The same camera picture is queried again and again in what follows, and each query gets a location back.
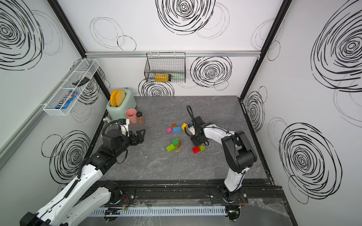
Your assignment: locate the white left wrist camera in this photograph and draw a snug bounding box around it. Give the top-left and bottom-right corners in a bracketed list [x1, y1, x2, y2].
[118, 118, 130, 136]

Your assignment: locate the toy bread slice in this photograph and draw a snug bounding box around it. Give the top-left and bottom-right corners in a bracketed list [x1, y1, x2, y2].
[115, 89, 125, 107]
[110, 89, 118, 107]

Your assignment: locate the black wire wall basket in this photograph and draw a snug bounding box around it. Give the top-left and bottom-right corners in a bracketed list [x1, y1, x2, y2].
[144, 51, 186, 82]

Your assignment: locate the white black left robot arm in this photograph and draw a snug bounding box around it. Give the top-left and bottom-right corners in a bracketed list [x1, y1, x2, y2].
[19, 129, 146, 226]

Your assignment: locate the black remote on shelf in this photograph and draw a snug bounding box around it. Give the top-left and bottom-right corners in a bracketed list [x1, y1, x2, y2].
[72, 77, 90, 87]

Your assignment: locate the lime long lego brick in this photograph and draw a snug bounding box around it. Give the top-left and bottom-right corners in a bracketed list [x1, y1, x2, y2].
[166, 144, 176, 152]

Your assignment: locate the mint green toaster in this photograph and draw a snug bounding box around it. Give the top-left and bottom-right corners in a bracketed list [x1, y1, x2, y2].
[106, 88, 137, 120]

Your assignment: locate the yellow box in basket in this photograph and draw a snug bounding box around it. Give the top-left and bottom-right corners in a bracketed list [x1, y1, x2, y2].
[154, 73, 170, 82]

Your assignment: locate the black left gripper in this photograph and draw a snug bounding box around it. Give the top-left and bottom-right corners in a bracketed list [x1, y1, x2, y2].
[114, 128, 145, 159]

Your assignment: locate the light green box in basket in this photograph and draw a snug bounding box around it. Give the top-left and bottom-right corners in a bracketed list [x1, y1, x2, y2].
[169, 73, 186, 83]

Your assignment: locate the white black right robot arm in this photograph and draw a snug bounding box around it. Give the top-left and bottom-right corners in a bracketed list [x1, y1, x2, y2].
[188, 116, 257, 193]

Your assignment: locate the brown spice jar black lid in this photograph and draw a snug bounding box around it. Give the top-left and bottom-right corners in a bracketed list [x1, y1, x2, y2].
[136, 111, 146, 125]

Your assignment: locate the pink plastic cup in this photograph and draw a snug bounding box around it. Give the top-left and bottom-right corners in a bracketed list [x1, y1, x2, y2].
[125, 108, 138, 124]

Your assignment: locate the white wire wall shelf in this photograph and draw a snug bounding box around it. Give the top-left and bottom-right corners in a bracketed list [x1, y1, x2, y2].
[43, 58, 100, 116]

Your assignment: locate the white slotted cable duct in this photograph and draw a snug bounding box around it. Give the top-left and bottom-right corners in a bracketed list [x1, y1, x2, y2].
[90, 206, 227, 217]

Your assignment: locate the lime small lego brick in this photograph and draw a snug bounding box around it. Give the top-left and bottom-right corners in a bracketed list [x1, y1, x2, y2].
[199, 145, 206, 152]

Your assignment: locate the dark green lego brick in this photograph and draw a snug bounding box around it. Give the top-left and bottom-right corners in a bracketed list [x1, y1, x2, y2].
[173, 138, 180, 147]

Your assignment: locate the left toy bread slice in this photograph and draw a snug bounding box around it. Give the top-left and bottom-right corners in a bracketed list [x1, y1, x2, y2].
[110, 89, 118, 107]

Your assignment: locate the blue snack packet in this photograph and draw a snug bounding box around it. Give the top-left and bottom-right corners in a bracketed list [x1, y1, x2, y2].
[55, 90, 78, 109]

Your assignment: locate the blue long lego brick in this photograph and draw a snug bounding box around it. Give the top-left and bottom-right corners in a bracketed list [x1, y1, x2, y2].
[173, 126, 182, 133]

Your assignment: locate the right toy bread slice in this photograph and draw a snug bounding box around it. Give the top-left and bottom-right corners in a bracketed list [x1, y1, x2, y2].
[115, 89, 125, 107]

